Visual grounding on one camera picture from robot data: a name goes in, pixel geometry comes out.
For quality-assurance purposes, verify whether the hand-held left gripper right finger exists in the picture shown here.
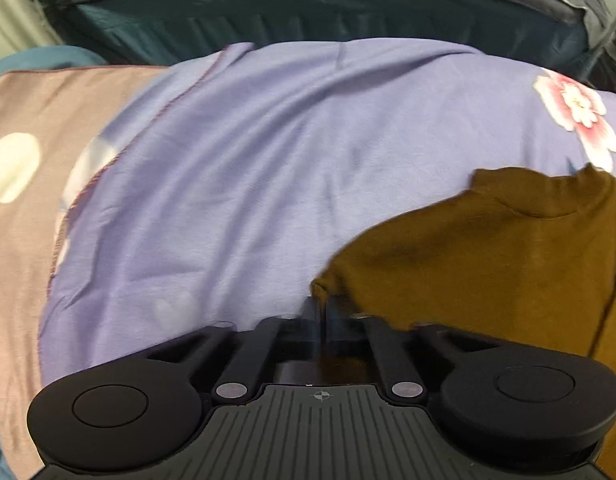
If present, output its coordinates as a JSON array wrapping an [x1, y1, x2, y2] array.
[[325, 311, 500, 407]]

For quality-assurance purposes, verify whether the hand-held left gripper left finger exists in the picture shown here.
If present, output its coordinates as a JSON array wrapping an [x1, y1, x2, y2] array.
[[146, 312, 319, 407]]

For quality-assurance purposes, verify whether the brown small garment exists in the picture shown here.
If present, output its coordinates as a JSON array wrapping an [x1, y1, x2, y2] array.
[[310, 162, 616, 478]]

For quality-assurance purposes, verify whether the purple floral blanket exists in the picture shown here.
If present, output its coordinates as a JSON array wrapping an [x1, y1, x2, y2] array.
[[38, 40, 616, 386]]

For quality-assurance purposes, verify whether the mauve polka-dot sheet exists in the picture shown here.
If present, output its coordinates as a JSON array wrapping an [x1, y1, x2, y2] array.
[[0, 65, 169, 476]]

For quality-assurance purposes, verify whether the dark teal grey quilt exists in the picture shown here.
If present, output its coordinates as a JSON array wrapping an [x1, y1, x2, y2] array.
[[15, 0, 616, 92]]

